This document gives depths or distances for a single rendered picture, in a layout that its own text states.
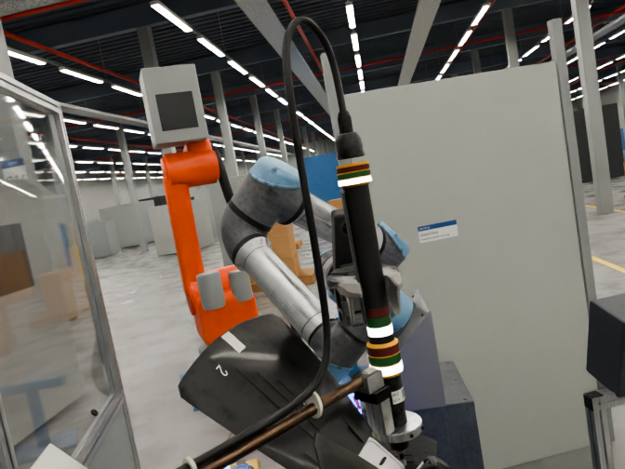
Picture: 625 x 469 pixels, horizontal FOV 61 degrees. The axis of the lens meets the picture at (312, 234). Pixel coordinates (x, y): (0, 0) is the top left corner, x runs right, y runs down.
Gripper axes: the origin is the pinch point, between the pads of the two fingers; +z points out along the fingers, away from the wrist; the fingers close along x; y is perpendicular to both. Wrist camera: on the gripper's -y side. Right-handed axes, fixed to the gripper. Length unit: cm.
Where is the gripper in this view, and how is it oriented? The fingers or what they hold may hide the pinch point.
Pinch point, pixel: (376, 284)
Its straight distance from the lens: 67.8
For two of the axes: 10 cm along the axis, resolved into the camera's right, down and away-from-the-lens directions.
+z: 1.4, 0.6, -9.9
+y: 1.7, 9.8, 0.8
